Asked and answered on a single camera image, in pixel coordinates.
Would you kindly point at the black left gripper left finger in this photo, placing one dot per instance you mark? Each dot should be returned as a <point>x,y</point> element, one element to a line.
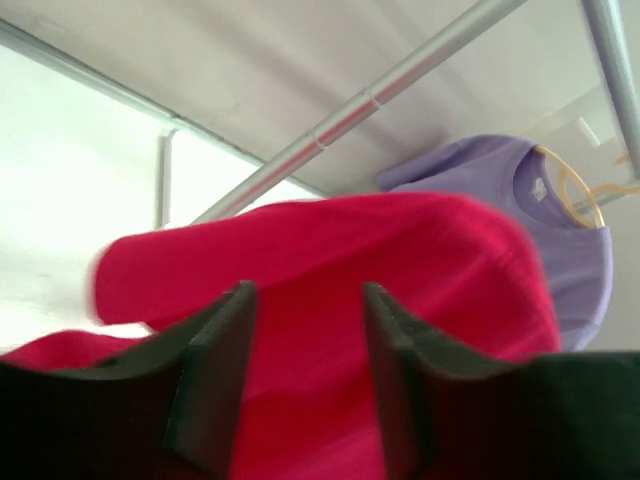
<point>168,408</point>

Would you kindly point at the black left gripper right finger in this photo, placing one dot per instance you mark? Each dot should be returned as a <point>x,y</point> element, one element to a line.
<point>447,411</point>

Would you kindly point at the red t-shirt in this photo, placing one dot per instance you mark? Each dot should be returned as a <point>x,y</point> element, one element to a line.
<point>307,409</point>

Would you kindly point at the purple t-shirt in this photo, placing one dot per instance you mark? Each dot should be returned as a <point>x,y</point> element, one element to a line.
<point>508,173</point>

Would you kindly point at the wooden hanger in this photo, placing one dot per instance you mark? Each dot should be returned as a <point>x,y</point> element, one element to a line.
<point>582,203</point>

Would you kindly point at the white metal clothes rack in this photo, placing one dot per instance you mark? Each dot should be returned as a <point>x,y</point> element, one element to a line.
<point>265,72</point>

